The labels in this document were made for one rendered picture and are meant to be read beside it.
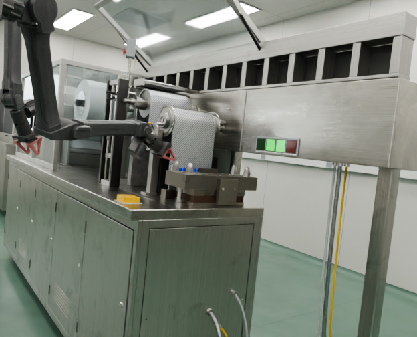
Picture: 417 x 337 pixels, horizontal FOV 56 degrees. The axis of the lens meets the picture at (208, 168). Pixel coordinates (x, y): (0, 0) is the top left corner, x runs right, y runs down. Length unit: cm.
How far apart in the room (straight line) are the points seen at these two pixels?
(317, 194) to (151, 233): 322
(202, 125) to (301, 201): 294
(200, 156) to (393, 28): 95
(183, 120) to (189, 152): 15
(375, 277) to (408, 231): 237
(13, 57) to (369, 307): 168
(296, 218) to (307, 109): 316
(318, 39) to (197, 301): 116
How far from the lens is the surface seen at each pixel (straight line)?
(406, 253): 402
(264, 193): 505
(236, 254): 176
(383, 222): 161
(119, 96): 202
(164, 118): 180
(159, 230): 150
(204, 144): 187
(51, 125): 128
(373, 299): 167
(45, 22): 117
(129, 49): 235
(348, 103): 152
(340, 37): 162
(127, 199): 155
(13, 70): 176
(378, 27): 154
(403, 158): 149
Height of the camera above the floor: 115
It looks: 3 degrees down
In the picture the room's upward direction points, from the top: 6 degrees clockwise
